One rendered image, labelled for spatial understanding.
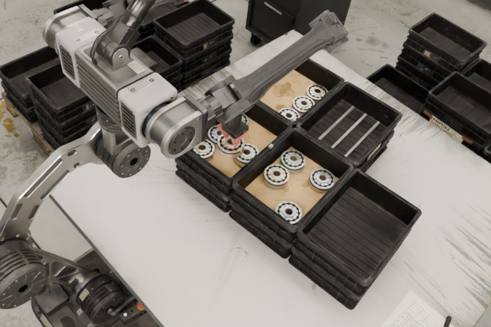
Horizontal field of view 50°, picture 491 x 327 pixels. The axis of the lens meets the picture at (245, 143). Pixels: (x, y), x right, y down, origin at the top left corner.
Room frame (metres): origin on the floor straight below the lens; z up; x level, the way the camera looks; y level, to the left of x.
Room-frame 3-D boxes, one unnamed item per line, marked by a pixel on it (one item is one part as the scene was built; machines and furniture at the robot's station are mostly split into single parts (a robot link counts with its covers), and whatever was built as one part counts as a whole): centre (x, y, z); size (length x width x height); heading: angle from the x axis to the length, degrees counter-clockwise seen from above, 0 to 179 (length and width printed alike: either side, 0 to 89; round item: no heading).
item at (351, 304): (1.09, -0.45, 0.76); 0.40 x 0.30 x 0.12; 147
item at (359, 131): (1.59, -0.42, 0.87); 0.40 x 0.30 x 0.11; 147
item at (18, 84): (2.19, 1.22, 0.26); 0.40 x 0.30 x 0.23; 141
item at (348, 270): (1.09, -0.45, 0.92); 0.40 x 0.30 x 0.02; 147
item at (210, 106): (1.01, 0.13, 1.45); 0.09 x 0.08 x 0.12; 51
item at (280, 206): (1.13, -0.20, 0.86); 0.10 x 0.10 x 0.01
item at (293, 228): (1.26, -0.20, 0.92); 0.40 x 0.30 x 0.02; 147
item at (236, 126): (1.29, 0.05, 1.15); 0.10 x 0.07 x 0.07; 50
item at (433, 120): (2.11, -1.08, 0.41); 0.31 x 0.02 x 0.16; 51
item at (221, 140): (1.28, 0.05, 1.02); 0.10 x 0.10 x 0.01
